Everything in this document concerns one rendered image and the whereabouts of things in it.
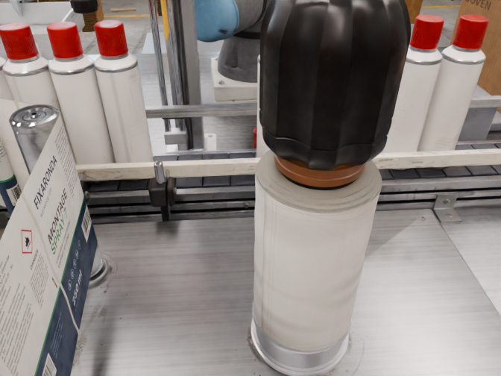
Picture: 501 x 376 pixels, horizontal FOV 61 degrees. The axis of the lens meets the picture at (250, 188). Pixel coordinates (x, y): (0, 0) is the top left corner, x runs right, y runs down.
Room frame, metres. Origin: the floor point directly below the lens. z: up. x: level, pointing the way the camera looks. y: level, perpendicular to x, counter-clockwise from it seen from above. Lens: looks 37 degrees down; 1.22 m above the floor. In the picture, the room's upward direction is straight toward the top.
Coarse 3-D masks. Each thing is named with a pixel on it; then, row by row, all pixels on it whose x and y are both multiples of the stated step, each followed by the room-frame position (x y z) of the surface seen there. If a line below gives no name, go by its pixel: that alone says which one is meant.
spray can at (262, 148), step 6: (258, 60) 0.51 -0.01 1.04; (258, 66) 0.51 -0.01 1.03; (258, 72) 0.51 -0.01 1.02; (258, 78) 0.51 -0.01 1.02; (258, 84) 0.51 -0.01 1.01; (258, 90) 0.51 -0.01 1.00; (258, 96) 0.51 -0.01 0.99; (258, 102) 0.51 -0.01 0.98; (258, 108) 0.51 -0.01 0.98; (258, 114) 0.51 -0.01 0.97; (258, 120) 0.51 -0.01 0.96; (258, 126) 0.51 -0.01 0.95; (258, 132) 0.51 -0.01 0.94; (258, 138) 0.51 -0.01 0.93; (258, 144) 0.51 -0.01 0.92; (264, 144) 0.50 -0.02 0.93; (258, 150) 0.51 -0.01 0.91; (264, 150) 0.50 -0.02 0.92; (258, 156) 0.51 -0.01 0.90
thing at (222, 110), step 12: (480, 96) 0.58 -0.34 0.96; (492, 96) 0.58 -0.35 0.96; (156, 108) 0.54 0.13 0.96; (168, 108) 0.54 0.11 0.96; (180, 108) 0.54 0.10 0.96; (192, 108) 0.54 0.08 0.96; (204, 108) 0.54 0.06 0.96; (216, 108) 0.54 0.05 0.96; (228, 108) 0.54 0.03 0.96; (240, 108) 0.54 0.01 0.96; (252, 108) 0.54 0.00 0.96
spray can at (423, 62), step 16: (432, 16) 0.53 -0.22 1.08; (416, 32) 0.52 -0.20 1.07; (432, 32) 0.51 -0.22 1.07; (416, 48) 0.52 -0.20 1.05; (432, 48) 0.51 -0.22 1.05; (416, 64) 0.51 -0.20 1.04; (432, 64) 0.50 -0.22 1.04; (416, 80) 0.50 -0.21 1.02; (432, 80) 0.51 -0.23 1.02; (400, 96) 0.51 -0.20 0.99; (416, 96) 0.50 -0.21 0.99; (400, 112) 0.51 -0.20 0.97; (416, 112) 0.50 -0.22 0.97; (400, 128) 0.51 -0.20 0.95; (416, 128) 0.51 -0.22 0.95; (400, 144) 0.50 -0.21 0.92; (416, 144) 0.51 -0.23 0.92
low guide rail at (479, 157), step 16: (192, 160) 0.48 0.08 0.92; (208, 160) 0.48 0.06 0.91; (224, 160) 0.48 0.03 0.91; (240, 160) 0.48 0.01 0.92; (256, 160) 0.48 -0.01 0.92; (384, 160) 0.48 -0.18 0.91; (400, 160) 0.49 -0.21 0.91; (416, 160) 0.49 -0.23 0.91; (432, 160) 0.49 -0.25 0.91; (448, 160) 0.49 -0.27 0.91; (464, 160) 0.49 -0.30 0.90; (480, 160) 0.49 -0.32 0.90; (496, 160) 0.50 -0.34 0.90; (96, 176) 0.46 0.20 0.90; (112, 176) 0.46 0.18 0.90; (128, 176) 0.46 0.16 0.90; (144, 176) 0.46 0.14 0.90; (176, 176) 0.46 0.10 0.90; (192, 176) 0.47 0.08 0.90
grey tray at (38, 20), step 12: (0, 12) 0.96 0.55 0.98; (12, 12) 0.97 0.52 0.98; (24, 12) 0.97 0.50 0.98; (36, 12) 0.97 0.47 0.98; (48, 12) 0.97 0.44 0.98; (60, 12) 0.98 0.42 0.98; (72, 12) 0.92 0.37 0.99; (0, 24) 0.96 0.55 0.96; (36, 24) 0.97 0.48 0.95; (48, 24) 0.97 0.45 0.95; (84, 24) 0.98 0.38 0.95; (36, 36) 0.78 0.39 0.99; (0, 48) 0.78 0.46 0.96; (48, 48) 0.78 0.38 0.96
